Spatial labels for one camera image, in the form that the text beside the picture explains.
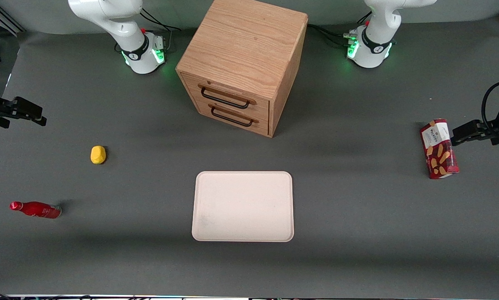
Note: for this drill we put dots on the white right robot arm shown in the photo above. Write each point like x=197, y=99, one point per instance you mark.
x=108, y=16

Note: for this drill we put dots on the wooden drawer cabinet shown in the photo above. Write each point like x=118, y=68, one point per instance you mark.
x=245, y=41

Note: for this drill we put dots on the red coke bottle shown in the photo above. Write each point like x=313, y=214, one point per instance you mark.
x=37, y=209

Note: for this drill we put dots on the beige rectangular tray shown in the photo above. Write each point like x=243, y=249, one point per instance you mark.
x=243, y=206

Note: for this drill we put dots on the red cookie box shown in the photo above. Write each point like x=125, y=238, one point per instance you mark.
x=440, y=150

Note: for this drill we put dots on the grey table mat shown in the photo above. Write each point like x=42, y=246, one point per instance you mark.
x=358, y=208

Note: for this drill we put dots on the aluminium frame rail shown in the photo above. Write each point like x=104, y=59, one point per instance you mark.
x=8, y=20

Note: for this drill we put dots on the wooden drawer front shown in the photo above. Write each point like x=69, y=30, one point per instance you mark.
x=228, y=88
x=249, y=125

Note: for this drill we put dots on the yellow lemon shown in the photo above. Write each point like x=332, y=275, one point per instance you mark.
x=98, y=155

